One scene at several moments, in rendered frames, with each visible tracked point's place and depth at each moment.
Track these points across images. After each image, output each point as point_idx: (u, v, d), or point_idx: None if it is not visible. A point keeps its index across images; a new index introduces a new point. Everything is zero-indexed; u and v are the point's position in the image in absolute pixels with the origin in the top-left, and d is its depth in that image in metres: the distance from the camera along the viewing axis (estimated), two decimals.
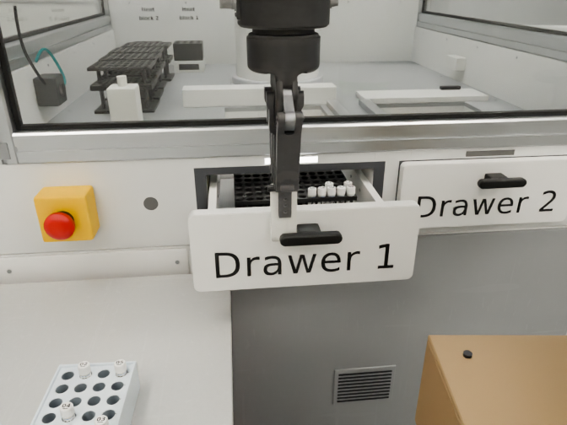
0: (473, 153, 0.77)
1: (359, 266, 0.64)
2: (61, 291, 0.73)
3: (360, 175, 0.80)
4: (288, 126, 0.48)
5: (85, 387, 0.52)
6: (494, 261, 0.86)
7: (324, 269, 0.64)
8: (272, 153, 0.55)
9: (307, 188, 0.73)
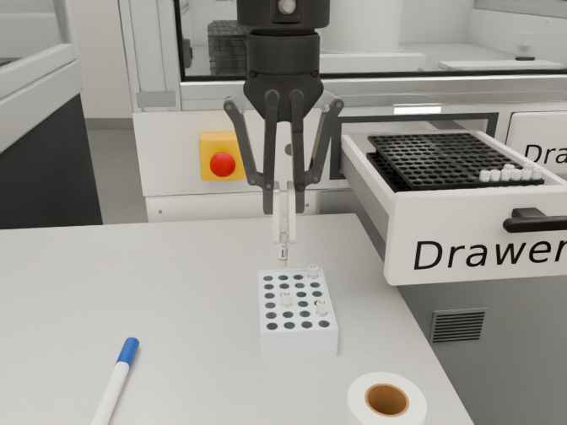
0: None
1: None
2: (213, 227, 0.82)
3: (525, 159, 0.73)
4: (338, 110, 0.53)
5: (286, 287, 0.61)
6: None
7: (531, 260, 0.57)
8: (275, 158, 0.54)
9: None
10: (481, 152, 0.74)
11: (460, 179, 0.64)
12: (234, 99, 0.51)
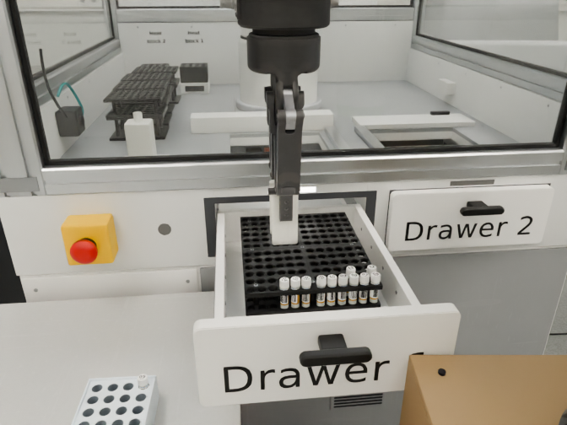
0: (456, 182, 0.84)
1: (387, 376, 0.56)
2: (83, 309, 0.81)
3: (383, 250, 0.72)
4: (288, 125, 0.47)
5: (113, 398, 0.60)
6: (477, 279, 0.94)
7: (348, 380, 0.56)
8: (272, 152, 0.56)
9: (326, 272, 0.65)
10: (341, 242, 0.73)
11: None
12: None
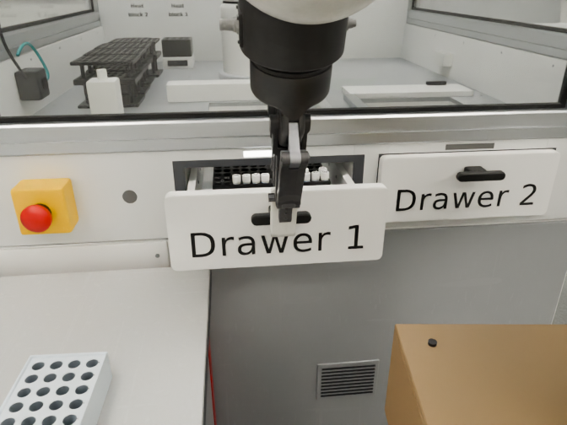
0: (453, 146, 0.77)
1: (330, 247, 0.67)
2: (40, 284, 0.73)
3: (337, 163, 0.83)
4: (292, 166, 0.45)
5: (56, 377, 0.52)
6: (476, 255, 0.86)
7: (296, 250, 0.66)
8: (274, 162, 0.53)
9: None
10: None
11: None
12: None
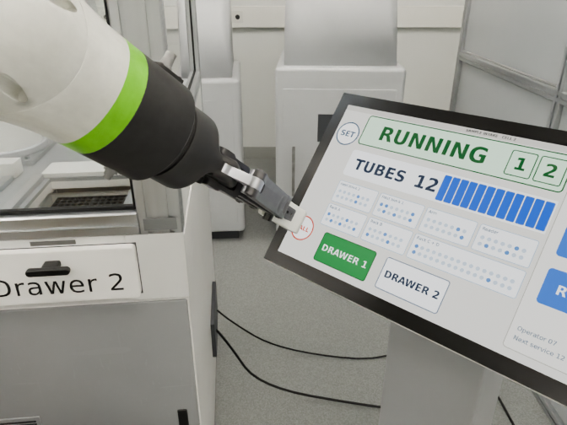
0: (36, 243, 0.89)
1: None
2: None
3: None
4: None
5: None
6: (97, 330, 0.98)
7: None
8: None
9: None
10: None
11: None
12: (250, 174, 0.44)
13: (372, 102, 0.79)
